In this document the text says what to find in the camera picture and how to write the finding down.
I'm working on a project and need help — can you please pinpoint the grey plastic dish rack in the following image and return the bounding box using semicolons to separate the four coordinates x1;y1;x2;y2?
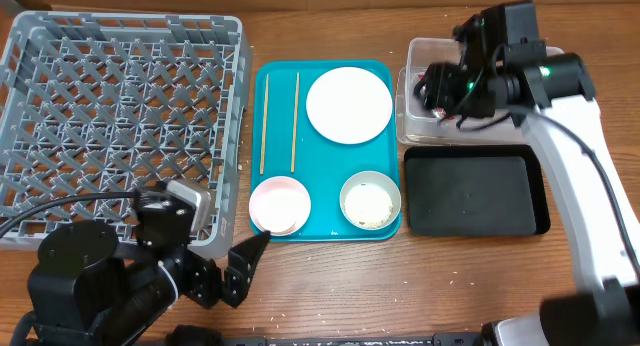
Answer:
1;11;252;258

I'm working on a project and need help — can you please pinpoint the black plastic tray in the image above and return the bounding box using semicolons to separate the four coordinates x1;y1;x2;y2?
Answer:
404;145;551;237

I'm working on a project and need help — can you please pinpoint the teal plastic tray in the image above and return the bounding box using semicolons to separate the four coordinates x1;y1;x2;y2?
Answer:
251;60;402;243

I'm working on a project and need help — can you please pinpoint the pile of rice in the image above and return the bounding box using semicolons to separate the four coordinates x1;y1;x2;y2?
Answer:
344;183;393;229

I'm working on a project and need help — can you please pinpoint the grey-green bowl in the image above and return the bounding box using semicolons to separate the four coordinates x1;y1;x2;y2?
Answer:
339;171;402;232

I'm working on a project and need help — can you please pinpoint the red snack wrapper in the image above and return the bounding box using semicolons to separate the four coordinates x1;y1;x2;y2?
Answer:
413;73;453;120

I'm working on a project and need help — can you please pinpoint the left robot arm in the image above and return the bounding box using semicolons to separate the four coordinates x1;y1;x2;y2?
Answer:
10;221;221;345

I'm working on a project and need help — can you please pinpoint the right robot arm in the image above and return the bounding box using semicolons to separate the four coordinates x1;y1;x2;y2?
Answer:
249;0;639;345

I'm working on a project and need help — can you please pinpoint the large white plate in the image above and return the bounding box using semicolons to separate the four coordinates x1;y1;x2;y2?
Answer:
305;67;393;145

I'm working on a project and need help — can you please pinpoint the small pink plate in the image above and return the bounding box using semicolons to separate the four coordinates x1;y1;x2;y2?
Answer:
249;176;312;236

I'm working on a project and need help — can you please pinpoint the clear plastic bin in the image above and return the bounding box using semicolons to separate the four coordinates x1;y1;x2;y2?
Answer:
395;36;572;147

